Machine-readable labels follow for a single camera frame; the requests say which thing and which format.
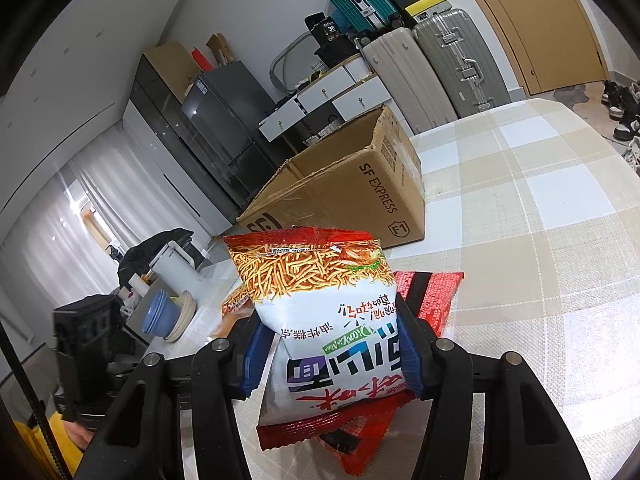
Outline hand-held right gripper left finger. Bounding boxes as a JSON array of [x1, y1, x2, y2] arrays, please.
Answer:
[[75, 317, 276, 480]]

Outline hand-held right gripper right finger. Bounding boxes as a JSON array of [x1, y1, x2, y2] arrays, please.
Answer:
[[394, 271, 601, 480]]

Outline white orange stick snack bag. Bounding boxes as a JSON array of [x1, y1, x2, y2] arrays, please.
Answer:
[[223, 226, 419, 428], [215, 284, 257, 337]]

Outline red checked snack packet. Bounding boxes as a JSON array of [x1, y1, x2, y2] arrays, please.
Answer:
[[256, 270, 465, 477]]

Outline person's left forearm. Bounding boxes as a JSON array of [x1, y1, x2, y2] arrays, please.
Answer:
[[12, 407, 97, 480]]

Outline stack of beige plates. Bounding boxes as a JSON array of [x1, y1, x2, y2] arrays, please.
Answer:
[[162, 292, 199, 344]]

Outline white marble side table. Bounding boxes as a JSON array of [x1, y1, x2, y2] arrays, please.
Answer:
[[120, 239, 262, 362]]

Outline stack of blue bowls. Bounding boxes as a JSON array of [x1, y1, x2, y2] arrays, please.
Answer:
[[141, 290, 184, 336]]

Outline white curtain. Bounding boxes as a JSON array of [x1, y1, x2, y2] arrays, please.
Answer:
[[0, 160, 147, 342]]

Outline dark cloth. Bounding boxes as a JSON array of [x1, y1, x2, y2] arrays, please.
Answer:
[[117, 228, 197, 289]]

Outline white kettle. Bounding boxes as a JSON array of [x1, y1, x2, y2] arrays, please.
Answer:
[[149, 241, 204, 282]]

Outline grey refrigerator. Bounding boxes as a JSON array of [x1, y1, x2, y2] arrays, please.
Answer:
[[181, 60, 277, 207]]

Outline dark glass cabinet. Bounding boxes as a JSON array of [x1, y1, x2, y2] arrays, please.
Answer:
[[131, 54, 242, 222]]

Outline grey white laundry basket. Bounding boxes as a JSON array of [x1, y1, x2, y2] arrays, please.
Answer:
[[300, 115, 347, 149]]

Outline white desk with drawers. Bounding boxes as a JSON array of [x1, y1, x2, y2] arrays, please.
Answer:
[[258, 52, 394, 154]]

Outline beige suitcase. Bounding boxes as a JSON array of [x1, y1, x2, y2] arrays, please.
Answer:
[[361, 27, 457, 134]]

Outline large flat cardboard box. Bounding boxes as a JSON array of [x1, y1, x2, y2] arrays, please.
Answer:
[[144, 41, 199, 104]]

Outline silver suitcase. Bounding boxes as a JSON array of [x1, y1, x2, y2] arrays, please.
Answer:
[[412, 7, 512, 119]]

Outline arched mirror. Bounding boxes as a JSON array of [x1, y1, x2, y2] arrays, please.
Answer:
[[270, 30, 322, 97]]

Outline small flat cardboard box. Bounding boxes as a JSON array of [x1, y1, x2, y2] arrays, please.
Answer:
[[206, 33, 234, 69]]

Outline grey door mat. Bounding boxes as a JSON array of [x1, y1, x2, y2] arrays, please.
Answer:
[[552, 82, 609, 107]]

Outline black storage box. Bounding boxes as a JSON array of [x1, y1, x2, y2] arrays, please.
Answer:
[[315, 39, 359, 69]]

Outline pile of dark shoes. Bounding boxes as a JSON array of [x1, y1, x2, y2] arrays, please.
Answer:
[[600, 80, 640, 167]]

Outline yellow black shoe box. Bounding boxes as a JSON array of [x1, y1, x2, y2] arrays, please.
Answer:
[[404, 0, 447, 24]]

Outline wooden door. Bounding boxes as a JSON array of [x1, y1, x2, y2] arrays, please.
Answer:
[[444, 0, 609, 97]]

